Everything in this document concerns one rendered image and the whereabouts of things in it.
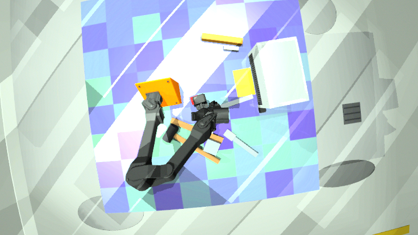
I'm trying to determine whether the orange bar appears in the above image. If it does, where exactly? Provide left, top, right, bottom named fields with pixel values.
left=171, top=117, right=224, bottom=143

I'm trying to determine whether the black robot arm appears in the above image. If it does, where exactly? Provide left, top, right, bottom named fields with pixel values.
left=125, top=91, right=229, bottom=191

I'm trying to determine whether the yellow bar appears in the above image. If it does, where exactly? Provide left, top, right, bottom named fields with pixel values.
left=201, top=33, right=243, bottom=46

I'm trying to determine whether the brown cylinder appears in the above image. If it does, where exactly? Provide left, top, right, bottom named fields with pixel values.
left=220, top=94, right=253, bottom=108

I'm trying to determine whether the grey metal cabinet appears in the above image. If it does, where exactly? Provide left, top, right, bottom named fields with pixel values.
left=233, top=36, right=309, bottom=113

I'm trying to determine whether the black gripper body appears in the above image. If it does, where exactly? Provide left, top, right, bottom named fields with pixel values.
left=192, top=94, right=208, bottom=110

